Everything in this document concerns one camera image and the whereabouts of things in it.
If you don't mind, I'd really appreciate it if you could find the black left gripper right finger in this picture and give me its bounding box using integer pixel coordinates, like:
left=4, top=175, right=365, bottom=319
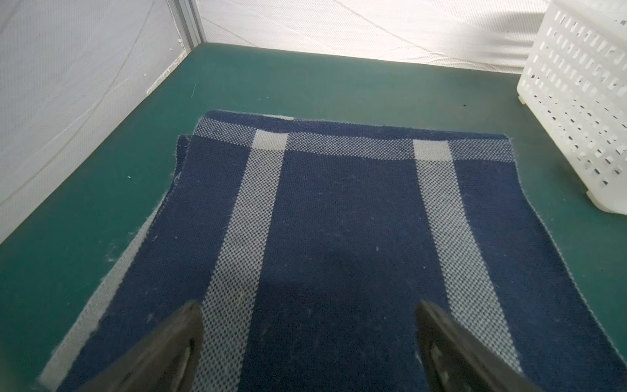
left=416, top=301, right=540, bottom=391

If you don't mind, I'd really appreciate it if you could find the navy striped scarf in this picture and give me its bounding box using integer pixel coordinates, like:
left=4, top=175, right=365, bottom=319
left=39, top=110, right=626, bottom=391

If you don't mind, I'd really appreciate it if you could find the white plastic perforated basket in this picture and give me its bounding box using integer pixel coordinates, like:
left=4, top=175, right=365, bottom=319
left=517, top=1, right=626, bottom=215

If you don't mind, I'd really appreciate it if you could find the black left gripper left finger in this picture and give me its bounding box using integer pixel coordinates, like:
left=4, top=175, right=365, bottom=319
left=79, top=301, right=203, bottom=391

